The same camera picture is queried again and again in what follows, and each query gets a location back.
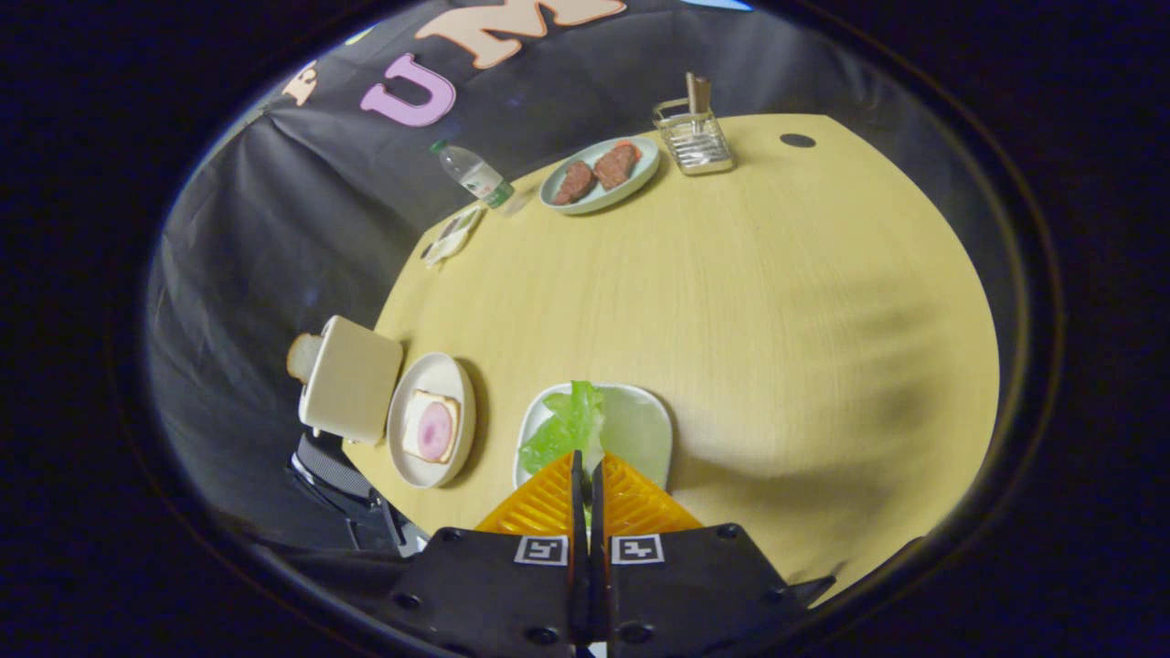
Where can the pale green oval plate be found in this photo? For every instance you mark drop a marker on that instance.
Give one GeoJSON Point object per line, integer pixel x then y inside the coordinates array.
{"type": "Point", "coordinates": [640, 178]}

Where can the cream toaster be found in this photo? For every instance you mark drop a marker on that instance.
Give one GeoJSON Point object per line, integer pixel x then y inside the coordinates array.
{"type": "Point", "coordinates": [352, 379]}

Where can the small sauce packet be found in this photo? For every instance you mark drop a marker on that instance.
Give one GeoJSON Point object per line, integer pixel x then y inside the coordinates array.
{"type": "Point", "coordinates": [452, 238]}

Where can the brown meat patty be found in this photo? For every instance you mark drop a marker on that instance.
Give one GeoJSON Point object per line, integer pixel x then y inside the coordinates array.
{"type": "Point", "coordinates": [575, 182]}
{"type": "Point", "coordinates": [616, 165]}

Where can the black chair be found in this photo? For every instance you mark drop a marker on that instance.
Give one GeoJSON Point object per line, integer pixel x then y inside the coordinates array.
{"type": "Point", "coordinates": [352, 493]}

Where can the clear square utensil holder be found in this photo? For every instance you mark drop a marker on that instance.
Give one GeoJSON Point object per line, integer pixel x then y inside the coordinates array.
{"type": "Point", "coordinates": [696, 142]}

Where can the bread slice in toaster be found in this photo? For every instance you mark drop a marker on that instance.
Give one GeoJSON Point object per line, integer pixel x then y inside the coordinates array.
{"type": "Point", "coordinates": [303, 356]}

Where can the green lettuce leaf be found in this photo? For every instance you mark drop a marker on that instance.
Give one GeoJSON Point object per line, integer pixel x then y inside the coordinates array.
{"type": "Point", "coordinates": [571, 422]}

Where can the black backdrop cloth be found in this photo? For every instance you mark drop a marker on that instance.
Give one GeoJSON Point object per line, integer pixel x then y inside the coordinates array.
{"type": "Point", "coordinates": [302, 219]}

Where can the clear plastic water bottle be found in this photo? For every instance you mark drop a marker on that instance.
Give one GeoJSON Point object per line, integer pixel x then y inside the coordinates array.
{"type": "Point", "coordinates": [473, 174]}

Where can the pale green square plate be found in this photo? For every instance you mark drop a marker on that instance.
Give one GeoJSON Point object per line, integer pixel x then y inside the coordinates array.
{"type": "Point", "coordinates": [640, 429]}

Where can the wooden utensil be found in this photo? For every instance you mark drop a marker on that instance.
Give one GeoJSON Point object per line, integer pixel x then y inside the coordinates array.
{"type": "Point", "coordinates": [698, 94]}

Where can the white round plate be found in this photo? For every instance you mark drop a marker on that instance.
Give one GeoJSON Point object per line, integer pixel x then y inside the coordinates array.
{"type": "Point", "coordinates": [416, 429]}

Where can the bread slice with ham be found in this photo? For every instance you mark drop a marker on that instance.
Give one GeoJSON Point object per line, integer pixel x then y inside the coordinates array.
{"type": "Point", "coordinates": [431, 427]}

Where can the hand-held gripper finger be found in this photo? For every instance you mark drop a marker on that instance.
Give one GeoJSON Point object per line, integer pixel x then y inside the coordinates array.
{"type": "Point", "coordinates": [597, 501]}
{"type": "Point", "coordinates": [576, 498]}

